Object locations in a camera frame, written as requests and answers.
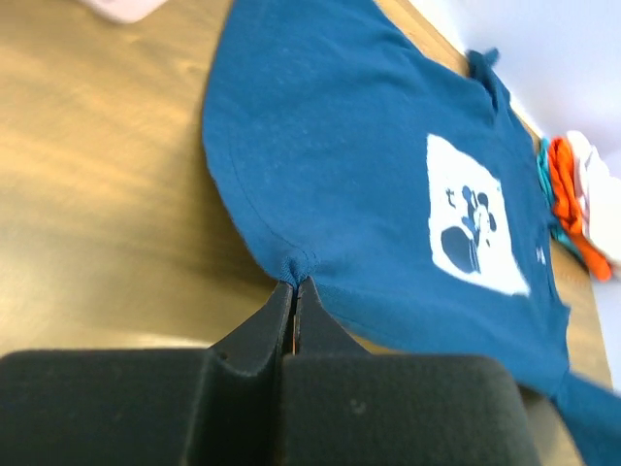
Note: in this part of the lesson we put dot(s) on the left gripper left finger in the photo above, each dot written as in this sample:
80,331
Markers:
172,406

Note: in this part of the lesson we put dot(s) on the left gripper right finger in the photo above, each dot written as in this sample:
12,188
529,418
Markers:
342,405

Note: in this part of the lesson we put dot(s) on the dark blue printed t-shirt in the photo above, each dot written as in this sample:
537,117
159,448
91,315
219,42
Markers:
407,192

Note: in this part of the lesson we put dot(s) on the orange folded t-shirt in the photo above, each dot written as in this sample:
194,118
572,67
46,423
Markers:
567,209

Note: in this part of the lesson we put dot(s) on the white folded t-shirt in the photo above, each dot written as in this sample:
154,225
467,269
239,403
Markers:
598,194

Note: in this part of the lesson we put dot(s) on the white plastic laundry basket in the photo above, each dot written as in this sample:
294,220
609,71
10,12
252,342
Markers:
124,11

